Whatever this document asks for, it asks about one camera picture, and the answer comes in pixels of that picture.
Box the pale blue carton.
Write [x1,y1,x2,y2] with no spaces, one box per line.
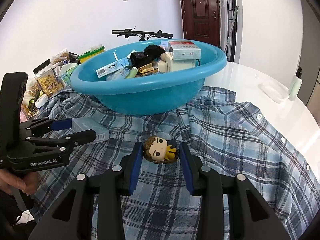
[106,68,130,81]

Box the blue plastic basin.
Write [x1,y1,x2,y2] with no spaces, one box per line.
[70,39,228,116]

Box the black fluffy item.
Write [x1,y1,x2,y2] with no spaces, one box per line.
[144,44,165,60]

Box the gold box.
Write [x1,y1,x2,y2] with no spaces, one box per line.
[137,61,158,74]

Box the black bicycle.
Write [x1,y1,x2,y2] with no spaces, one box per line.
[112,29,173,42]

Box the black box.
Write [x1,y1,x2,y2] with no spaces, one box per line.
[130,51,147,65]

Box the green white tube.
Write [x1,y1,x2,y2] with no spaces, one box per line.
[125,67,138,79]

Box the person's left hand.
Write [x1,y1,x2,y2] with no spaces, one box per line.
[0,169,39,195]

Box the pale green pump bottle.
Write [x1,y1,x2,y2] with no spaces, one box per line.
[288,67,303,102]

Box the beige round bottle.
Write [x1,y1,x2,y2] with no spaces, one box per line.
[157,53,168,73]

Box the cream cardboard box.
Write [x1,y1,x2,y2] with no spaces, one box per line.
[165,52,197,72]

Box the brown door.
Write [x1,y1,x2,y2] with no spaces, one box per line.
[178,0,221,47]

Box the red white box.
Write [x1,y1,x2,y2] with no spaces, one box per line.
[168,40,202,60]

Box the clear bag of nuts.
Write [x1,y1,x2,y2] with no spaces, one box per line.
[25,77,43,98]

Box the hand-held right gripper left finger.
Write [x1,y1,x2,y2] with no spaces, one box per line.
[29,142,143,240]

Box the big-headed figurine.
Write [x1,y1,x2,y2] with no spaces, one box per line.
[142,135,180,164]

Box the cereal jar with black lid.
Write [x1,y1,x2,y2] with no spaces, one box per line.
[33,59,66,97]

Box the yellow bin with green rim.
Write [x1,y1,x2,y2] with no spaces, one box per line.
[78,44,105,64]

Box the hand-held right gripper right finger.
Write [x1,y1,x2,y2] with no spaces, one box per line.
[179,142,292,240]

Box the clear snack bag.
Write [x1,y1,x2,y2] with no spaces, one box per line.
[51,48,70,65]

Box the green tissue box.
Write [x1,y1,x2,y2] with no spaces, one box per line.
[60,64,78,85]

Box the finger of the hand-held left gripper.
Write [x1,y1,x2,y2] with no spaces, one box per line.
[20,118,74,137]
[25,129,97,154]

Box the clear plastic container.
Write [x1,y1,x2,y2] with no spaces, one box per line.
[260,82,289,103]

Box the translucent pale blue box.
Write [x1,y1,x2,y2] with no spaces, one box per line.
[72,118,110,145]

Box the leaning metal pole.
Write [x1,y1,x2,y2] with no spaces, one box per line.
[222,5,239,53]

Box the grey gold refrigerator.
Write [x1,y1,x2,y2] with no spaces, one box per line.
[300,0,320,105]

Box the blue plaid shirt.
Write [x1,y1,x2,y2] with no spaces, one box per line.
[32,86,316,240]

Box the blue white illustrated box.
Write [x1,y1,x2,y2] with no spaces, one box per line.
[96,57,130,78]

